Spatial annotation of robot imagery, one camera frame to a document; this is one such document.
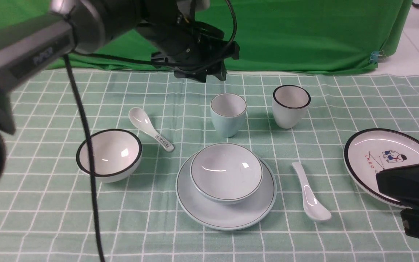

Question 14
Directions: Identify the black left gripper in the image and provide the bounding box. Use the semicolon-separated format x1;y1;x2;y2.
137;15;240;83

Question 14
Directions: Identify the pale blue cup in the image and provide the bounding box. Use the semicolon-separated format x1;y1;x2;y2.
211;93;247;138

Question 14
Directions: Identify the plain white spoon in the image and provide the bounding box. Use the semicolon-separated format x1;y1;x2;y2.
292;162;332;222

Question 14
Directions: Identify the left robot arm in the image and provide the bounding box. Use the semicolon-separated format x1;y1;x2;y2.
0;0;240;178

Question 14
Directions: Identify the green checkered tablecloth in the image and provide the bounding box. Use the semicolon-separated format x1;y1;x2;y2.
0;70;419;262

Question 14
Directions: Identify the white cup black rim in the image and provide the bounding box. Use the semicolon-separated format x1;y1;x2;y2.
272;85;311;129

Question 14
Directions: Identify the white bowl black rim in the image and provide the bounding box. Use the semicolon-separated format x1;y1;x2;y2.
91;129;143;183

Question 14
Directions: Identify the green backdrop cloth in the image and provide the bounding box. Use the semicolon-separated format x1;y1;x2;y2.
0;0;412;74

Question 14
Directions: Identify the blue clip on backdrop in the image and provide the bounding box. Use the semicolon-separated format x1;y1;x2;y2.
369;51;382;64

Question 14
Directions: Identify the white plate cartoon print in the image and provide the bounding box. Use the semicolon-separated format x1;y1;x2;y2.
344;128;419;209

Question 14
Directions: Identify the white spoon patterned handle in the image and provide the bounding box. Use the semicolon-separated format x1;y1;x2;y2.
128;107;175;152

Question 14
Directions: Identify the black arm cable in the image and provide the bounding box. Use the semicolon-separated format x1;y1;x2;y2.
63;55;105;262

